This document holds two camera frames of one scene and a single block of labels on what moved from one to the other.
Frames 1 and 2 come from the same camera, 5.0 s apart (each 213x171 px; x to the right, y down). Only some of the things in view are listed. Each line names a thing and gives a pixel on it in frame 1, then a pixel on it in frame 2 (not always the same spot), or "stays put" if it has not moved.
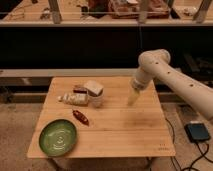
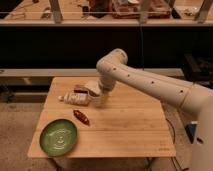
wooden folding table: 105,124 stays put
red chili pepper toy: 80,116 stays put
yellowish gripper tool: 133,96 → 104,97
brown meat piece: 80,90 stays put
